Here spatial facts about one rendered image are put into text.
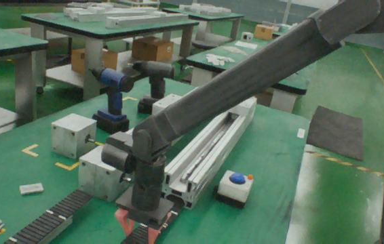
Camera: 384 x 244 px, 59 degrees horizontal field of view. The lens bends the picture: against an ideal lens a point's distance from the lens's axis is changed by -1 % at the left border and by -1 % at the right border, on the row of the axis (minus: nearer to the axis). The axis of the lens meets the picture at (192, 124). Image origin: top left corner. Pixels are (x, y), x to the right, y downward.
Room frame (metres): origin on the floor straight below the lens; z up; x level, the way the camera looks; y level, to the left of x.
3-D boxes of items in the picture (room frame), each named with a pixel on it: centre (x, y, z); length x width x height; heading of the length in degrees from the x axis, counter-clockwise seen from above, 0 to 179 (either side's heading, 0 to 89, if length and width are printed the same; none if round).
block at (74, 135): (0.93, 0.34, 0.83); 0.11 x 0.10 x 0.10; 75
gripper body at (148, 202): (0.57, 0.06, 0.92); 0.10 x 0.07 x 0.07; 74
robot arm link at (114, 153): (0.58, 0.10, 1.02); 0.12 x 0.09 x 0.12; 67
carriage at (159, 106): (1.19, 0.07, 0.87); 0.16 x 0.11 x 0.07; 163
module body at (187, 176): (1.13, -0.11, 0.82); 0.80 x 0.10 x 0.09; 163
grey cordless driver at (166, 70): (1.36, 0.21, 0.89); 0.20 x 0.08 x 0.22; 94
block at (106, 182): (0.76, 0.19, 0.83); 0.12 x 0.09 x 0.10; 73
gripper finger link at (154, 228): (0.56, 0.05, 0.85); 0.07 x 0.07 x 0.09; 74
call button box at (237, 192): (0.83, -0.14, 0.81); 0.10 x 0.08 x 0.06; 73
